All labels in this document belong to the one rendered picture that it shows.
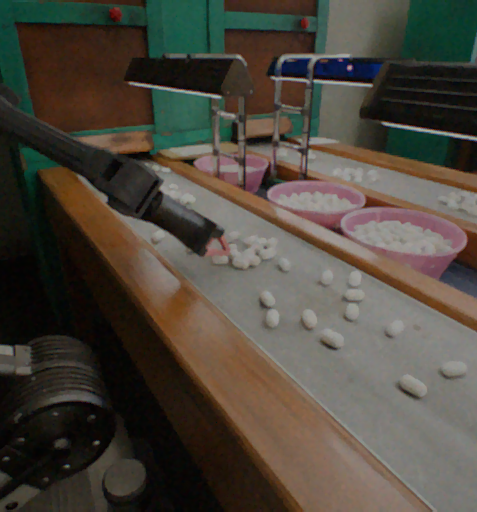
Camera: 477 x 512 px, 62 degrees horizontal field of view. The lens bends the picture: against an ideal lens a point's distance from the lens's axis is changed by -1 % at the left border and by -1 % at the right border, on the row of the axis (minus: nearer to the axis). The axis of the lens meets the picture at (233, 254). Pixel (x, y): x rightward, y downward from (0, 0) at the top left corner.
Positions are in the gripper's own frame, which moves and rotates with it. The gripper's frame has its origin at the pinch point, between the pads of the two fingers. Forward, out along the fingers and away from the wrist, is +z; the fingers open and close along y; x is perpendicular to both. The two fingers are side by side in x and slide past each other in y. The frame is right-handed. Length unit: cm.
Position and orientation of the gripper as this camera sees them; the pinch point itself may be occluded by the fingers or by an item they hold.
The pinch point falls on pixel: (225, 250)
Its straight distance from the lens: 81.4
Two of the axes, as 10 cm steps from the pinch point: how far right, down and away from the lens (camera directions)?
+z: 6.4, 4.0, 6.6
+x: -5.5, 8.4, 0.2
